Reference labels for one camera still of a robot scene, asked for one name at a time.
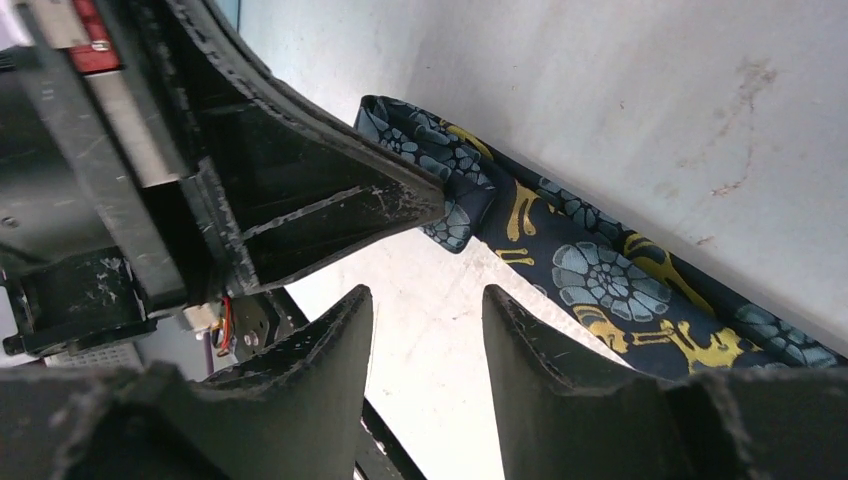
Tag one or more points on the blue floral necktie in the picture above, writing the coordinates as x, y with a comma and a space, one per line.
657, 312

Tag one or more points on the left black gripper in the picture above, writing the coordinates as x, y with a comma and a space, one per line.
101, 160

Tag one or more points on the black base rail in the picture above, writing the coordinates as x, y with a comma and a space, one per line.
380, 455

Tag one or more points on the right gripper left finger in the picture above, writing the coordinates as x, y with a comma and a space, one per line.
291, 411

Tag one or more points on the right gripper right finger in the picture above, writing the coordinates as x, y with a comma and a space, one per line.
564, 411

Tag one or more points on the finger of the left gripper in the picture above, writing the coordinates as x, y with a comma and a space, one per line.
282, 187

